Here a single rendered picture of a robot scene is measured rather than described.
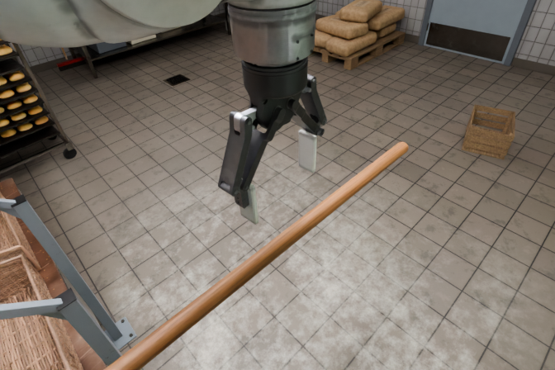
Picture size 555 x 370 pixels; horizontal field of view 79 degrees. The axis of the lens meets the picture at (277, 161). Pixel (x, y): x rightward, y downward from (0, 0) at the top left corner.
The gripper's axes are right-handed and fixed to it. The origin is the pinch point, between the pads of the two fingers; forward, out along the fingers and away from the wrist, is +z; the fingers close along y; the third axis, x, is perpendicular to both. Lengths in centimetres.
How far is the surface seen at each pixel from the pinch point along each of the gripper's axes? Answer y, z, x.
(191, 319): -18.7, 14.4, 2.4
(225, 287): -12.0, 14.2, 1.9
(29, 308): -36, 35, 44
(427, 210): 150, 135, 2
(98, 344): -31, 60, 42
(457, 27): 436, 107, 83
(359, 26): 343, 96, 166
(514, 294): 118, 134, -55
